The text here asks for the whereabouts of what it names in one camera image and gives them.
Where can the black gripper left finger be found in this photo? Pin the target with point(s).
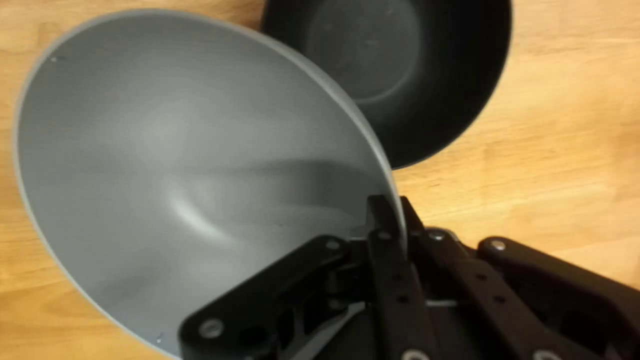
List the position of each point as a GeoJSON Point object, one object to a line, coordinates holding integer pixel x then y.
{"type": "Point", "coordinates": [392, 292]}

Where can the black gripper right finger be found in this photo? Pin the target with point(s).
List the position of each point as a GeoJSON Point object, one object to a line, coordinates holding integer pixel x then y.
{"type": "Point", "coordinates": [521, 300]}

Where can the gray bowl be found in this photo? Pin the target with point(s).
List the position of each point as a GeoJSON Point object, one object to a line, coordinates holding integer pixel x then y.
{"type": "Point", "coordinates": [186, 166]}

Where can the black bowl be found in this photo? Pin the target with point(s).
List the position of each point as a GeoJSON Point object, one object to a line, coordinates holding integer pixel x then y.
{"type": "Point", "coordinates": [413, 66]}

